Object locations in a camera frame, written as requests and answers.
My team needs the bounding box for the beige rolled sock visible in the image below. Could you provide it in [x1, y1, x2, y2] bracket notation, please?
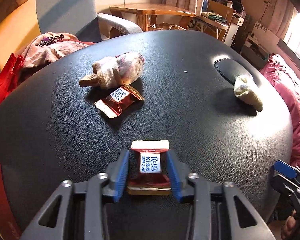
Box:
[78, 52, 145, 89]

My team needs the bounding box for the chocolate kiss candy wrapper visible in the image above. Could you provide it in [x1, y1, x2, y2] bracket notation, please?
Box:
[94, 85, 144, 119]

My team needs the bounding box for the pink cloth on chair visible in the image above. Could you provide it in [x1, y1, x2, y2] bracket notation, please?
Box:
[17, 32, 95, 68]

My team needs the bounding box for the grey yellow armchair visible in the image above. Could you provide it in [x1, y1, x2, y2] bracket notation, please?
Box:
[0, 0, 141, 70]

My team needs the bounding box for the pink bedding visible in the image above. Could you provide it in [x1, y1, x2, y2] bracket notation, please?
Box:
[260, 54, 300, 168]

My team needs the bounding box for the wooden side table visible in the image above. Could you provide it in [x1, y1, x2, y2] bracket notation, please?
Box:
[109, 3, 196, 31]

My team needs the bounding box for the wooden shelf with clutter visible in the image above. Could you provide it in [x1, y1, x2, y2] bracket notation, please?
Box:
[194, 0, 245, 47]

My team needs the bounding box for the person right hand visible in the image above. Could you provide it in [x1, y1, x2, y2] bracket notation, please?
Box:
[281, 210, 300, 239]

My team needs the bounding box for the red cloth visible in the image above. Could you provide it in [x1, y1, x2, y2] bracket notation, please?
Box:
[0, 53, 24, 104]

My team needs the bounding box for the cream white sock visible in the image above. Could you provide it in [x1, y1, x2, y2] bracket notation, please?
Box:
[234, 75, 263, 112]

